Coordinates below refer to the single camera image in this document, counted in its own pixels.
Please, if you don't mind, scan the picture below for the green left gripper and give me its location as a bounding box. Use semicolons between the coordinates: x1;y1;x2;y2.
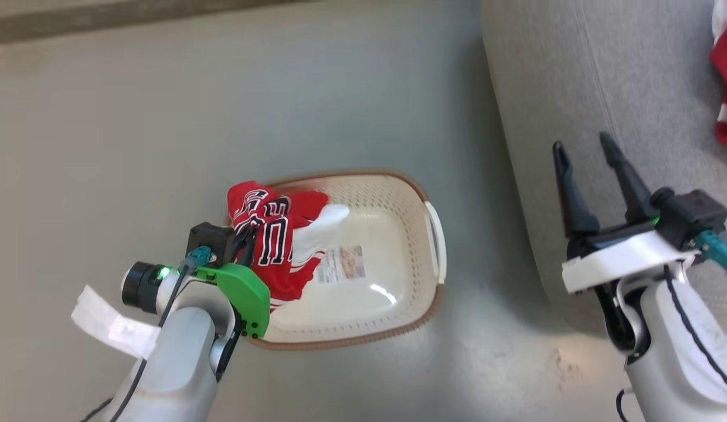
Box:
196;227;272;340

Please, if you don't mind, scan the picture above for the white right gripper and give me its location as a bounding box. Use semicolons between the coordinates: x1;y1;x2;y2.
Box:
552;132;701;294

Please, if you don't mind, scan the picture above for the red garment with large letters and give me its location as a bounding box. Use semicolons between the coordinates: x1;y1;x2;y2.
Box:
227;181;351;312

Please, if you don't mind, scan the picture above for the grey fabric sofa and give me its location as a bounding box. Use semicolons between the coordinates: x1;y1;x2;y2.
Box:
481;0;727;352

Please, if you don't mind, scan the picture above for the paper label in basket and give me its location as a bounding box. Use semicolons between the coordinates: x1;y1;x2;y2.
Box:
317;245;366;284

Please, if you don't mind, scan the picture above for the cream plastic laundry basket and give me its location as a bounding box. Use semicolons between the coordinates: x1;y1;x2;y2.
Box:
240;170;447;352

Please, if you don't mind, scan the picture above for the white paper tag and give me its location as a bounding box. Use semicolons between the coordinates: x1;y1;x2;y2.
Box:
70;285;162;360

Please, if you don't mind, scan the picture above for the teal left camera connector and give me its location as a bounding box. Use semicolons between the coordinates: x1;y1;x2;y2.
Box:
185;246;213;272

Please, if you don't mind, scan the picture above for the teal camera connector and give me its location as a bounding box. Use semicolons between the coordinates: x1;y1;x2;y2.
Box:
185;246;213;272
695;230;727;281

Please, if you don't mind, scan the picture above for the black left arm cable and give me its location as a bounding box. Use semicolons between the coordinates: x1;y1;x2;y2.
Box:
79;267;189;422

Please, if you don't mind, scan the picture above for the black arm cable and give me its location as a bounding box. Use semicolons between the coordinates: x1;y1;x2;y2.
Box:
663;266;727;397
79;267;189;422

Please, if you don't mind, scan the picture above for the teal right camera connector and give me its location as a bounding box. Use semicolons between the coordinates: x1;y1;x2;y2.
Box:
695;230;727;281

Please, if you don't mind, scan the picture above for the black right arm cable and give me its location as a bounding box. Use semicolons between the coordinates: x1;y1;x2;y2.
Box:
663;266;727;397

